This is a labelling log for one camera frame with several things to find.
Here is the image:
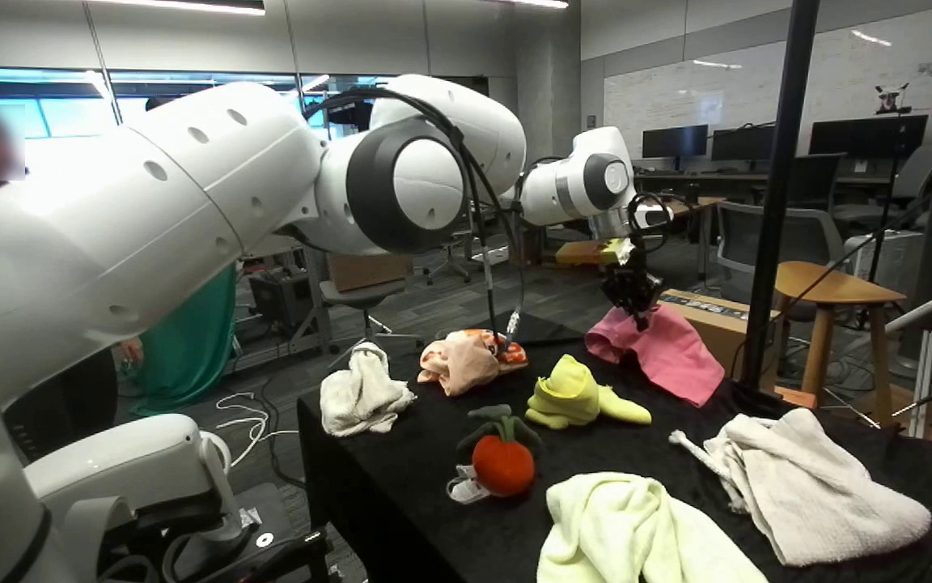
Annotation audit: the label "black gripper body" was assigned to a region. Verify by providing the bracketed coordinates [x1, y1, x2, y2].
[598, 261, 667, 312]

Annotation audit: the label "pink t-shirt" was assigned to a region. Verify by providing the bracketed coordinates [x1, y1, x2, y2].
[584, 302, 729, 410]

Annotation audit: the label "small yellow-green towel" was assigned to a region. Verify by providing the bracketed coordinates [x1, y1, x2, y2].
[526, 350, 653, 434]

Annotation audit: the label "orange plush radish green leaves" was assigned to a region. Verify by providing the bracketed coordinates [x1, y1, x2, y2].
[442, 401, 545, 508]

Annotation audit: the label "pale green towel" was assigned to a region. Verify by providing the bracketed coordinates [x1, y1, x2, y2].
[533, 471, 766, 583]

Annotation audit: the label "large white towel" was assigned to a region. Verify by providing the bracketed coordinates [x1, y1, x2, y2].
[691, 405, 932, 571]

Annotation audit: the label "long cardboard box black tape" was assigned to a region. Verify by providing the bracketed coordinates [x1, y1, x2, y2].
[657, 285, 753, 383]

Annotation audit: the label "black computer monitor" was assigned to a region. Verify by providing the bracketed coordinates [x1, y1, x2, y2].
[807, 111, 932, 166]
[642, 124, 713, 166]
[708, 124, 779, 168]

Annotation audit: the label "peach printed t-shirt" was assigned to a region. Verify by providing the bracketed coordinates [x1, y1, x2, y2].
[414, 326, 532, 398]

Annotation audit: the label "wooden stool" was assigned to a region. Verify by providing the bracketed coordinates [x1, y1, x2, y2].
[772, 258, 908, 431]

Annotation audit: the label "black vertical pole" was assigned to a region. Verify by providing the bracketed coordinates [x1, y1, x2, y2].
[738, 0, 823, 419]

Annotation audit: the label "small cardboard box on chair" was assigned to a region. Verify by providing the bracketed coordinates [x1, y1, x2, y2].
[323, 253, 414, 295]

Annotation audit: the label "small white towel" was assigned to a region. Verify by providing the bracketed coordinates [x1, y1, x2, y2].
[316, 340, 421, 439]

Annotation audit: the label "black table cloth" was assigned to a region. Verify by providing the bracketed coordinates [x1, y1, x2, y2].
[296, 312, 932, 583]

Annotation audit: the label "green cloth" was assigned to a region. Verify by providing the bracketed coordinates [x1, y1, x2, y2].
[136, 261, 244, 419]

